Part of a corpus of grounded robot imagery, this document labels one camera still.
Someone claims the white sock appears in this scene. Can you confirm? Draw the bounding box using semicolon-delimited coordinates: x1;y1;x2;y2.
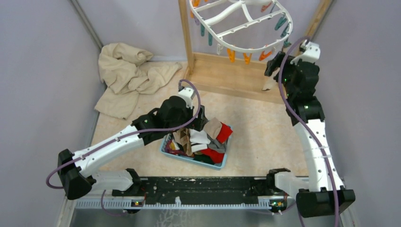
190;129;211;153

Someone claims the beige red dotted sock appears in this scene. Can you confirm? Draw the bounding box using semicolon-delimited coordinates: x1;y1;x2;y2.
203;118;233;144

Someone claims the brown beige sock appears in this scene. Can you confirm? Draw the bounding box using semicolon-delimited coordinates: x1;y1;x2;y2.
262;77;277;91

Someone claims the grey sock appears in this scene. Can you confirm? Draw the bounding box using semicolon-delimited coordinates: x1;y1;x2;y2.
207;140;227;154

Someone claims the red santa sock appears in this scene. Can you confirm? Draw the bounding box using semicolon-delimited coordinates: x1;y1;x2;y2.
200;148;225;164

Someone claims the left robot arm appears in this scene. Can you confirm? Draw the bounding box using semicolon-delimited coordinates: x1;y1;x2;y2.
55;95;206;200

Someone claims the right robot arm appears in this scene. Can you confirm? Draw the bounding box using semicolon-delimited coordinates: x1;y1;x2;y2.
265;38;356;218

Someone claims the pile of socks in basket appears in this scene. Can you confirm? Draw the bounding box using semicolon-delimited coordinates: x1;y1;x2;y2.
166;130;231;165

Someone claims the wooden hanger stand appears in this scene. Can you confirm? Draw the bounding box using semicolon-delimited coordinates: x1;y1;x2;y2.
178;0;332;104

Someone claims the white oval clip hanger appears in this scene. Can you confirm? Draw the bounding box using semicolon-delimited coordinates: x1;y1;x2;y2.
187;0;294;56

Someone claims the blue plastic basket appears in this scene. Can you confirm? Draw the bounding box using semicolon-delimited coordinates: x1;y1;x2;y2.
159;125;234;170

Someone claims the beige crumpled cloth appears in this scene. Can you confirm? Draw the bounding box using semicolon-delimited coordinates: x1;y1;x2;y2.
95;43;182;119

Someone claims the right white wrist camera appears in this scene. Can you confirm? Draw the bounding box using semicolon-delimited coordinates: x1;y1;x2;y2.
292;41;321;65

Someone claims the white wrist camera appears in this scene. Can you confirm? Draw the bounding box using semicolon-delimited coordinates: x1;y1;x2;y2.
292;41;321;65
178;87;195;109

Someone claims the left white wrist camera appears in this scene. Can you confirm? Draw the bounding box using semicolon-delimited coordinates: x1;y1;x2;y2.
178;87;195;109

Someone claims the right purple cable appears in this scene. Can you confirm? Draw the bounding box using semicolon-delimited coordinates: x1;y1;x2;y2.
278;36;340;227

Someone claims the purple cable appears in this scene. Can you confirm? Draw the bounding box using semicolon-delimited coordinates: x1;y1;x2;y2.
278;36;340;227
45;79;202;217

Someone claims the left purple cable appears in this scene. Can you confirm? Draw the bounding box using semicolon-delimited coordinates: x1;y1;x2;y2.
45;79;202;217

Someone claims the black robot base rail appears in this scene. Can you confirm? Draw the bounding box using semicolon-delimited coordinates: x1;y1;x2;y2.
112;176;291;207

